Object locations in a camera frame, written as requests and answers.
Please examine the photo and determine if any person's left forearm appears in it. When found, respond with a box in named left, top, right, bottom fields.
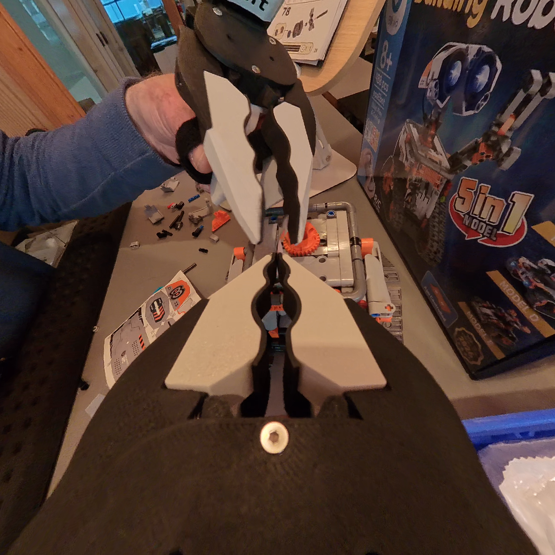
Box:
left=0, top=78, right=183, bottom=232

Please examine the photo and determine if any blue robot kit box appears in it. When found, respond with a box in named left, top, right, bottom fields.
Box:
left=357, top=0, right=555, bottom=381

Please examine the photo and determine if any grey orange tracked toy robot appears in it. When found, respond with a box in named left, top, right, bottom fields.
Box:
left=225, top=201, right=405, bottom=345

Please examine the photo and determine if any robot sticker sheet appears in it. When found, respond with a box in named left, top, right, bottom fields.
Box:
left=103, top=270, right=203, bottom=389

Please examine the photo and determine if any black perforated armrest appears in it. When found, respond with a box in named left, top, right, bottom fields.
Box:
left=0, top=201, right=133, bottom=553

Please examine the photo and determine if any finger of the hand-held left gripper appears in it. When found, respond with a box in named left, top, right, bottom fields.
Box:
left=270, top=101, right=315, bottom=244
left=203, top=71, right=264, bottom=244

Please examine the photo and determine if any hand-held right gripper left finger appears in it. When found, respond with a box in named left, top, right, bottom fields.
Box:
left=165, top=254, right=278, bottom=418

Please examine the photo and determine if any person's left hand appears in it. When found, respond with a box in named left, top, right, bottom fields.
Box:
left=125, top=73, right=213, bottom=174

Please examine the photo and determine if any blue storage bin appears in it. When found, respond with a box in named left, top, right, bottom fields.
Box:
left=461, top=408, right=555, bottom=454

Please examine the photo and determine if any white stand base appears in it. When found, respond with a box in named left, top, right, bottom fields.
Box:
left=260, top=119, right=359, bottom=210

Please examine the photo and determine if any clear plastic bag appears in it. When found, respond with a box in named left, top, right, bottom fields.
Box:
left=477, top=438, right=555, bottom=555

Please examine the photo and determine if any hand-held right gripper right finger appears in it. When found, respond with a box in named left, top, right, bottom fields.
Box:
left=277, top=251, right=388, bottom=418

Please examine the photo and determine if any white double door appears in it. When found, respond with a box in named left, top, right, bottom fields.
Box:
left=45, top=0, right=140, bottom=83

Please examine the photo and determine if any wooden booklet stand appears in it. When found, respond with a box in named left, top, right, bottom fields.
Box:
left=299, top=0, right=386, bottom=95

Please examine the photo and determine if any instruction booklet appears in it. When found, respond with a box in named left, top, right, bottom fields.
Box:
left=267, top=0, right=348, bottom=66

